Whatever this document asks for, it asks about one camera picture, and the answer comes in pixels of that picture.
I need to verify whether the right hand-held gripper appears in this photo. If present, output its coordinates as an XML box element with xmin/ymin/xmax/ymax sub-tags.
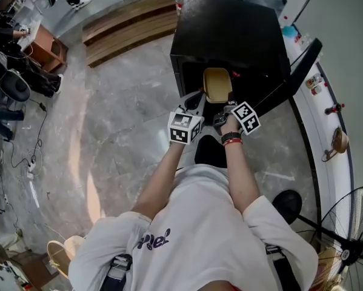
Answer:
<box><xmin>213</xmin><ymin>91</ymin><xmax>261</xmax><ymax>136</ymax></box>

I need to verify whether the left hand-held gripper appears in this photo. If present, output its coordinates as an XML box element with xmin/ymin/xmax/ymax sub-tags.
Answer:
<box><xmin>168</xmin><ymin>90</ymin><xmax>207</xmax><ymax>146</ymax></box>

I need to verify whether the golden brown container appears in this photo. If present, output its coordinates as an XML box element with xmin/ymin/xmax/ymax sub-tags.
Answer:
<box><xmin>202</xmin><ymin>67</ymin><xmax>234</xmax><ymax>104</ymax></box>

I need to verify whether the black mini fridge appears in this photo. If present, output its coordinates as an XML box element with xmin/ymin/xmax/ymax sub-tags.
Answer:
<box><xmin>169</xmin><ymin>0</ymin><xmax>323</xmax><ymax>118</ymax></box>

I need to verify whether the person's left forearm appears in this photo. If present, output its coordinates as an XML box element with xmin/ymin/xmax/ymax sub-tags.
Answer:
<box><xmin>131</xmin><ymin>142</ymin><xmax>185</xmax><ymax>224</ymax></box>

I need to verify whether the person's right forearm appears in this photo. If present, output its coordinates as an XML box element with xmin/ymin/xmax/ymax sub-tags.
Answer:
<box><xmin>222</xmin><ymin>131</ymin><xmax>261</xmax><ymax>217</ymax></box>

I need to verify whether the person's right hand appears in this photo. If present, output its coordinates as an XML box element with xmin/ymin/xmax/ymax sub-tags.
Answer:
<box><xmin>220</xmin><ymin>115</ymin><xmax>242</xmax><ymax>136</ymax></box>

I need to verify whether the person's black trouser leg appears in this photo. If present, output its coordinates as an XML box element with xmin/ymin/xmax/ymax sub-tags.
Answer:
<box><xmin>195</xmin><ymin>134</ymin><xmax>228</xmax><ymax>170</ymax></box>

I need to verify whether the cyan plastic object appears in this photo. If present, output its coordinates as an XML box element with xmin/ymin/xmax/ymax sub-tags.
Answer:
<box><xmin>282</xmin><ymin>25</ymin><xmax>299</xmax><ymax>39</ymax></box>

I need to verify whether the white curved counter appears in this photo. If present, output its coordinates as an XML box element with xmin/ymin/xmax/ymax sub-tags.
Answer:
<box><xmin>279</xmin><ymin>16</ymin><xmax>356</xmax><ymax>224</ymax></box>

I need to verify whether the wooden slat pallet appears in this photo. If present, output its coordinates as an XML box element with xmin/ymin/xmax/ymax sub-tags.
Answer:
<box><xmin>82</xmin><ymin>0</ymin><xmax>179</xmax><ymax>69</ymax></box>

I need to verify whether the dark bottle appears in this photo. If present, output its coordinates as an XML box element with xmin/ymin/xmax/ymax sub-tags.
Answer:
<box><xmin>324</xmin><ymin>102</ymin><xmax>346</xmax><ymax>116</ymax></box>

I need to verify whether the white t-shirt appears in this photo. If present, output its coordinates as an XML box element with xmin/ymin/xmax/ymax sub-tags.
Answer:
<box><xmin>68</xmin><ymin>164</ymin><xmax>320</xmax><ymax>291</ymax></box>

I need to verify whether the wooden cabinet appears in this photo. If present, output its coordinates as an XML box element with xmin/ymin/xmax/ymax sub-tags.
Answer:
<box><xmin>22</xmin><ymin>24</ymin><xmax>69</xmax><ymax>74</ymax></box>

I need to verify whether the white power strip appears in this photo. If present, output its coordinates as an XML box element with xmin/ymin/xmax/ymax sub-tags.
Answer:
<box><xmin>26</xmin><ymin>159</ymin><xmax>38</xmax><ymax>180</ymax></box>

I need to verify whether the black round stool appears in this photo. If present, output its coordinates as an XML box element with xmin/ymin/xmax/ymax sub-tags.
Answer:
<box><xmin>0</xmin><ymin>69</ymin><xmax>32</xmax><ymax>103</ymax></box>

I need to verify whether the black standing fan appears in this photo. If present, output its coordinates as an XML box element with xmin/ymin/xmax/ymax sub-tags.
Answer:
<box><xmin>271</xmin><ymin>185</ymin><xmax>363</xmax><ymax>291</ymax></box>

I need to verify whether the beige round stool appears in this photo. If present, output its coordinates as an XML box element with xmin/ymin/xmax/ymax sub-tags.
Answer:
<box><xmin>47</xmin><ymin>235</ymin><xmax>86</xmax><ymax>280</ymax></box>

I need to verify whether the wooden bowl with handle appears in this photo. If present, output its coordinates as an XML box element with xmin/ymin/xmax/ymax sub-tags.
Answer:
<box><xmin>321</xmin><ymin>126</ymin><xmax>350</xmax><ymax>163</ymax></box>

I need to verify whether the black hanging cable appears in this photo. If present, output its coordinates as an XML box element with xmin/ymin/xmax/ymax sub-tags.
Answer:
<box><xmin>292</xmin><ymin>0</ymin><xmax>323</xmax><ymax>24</ymax></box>

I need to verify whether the black floor cable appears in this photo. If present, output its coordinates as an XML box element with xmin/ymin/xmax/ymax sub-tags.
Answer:
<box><xmin>5</xmin><ymin>97</ymin><xmax>48</xmax><ymax>170</ymax></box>

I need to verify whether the grey harness strap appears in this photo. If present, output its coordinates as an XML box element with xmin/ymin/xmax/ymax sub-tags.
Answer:
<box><xmin>101</xmin><ymin>253</ymin><xmax>134</xmax><ymax>291</ymax></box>
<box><xmin>264</xmin><ymin>243</ymin><xmax>301</xmax><ymax>291</ymax></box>

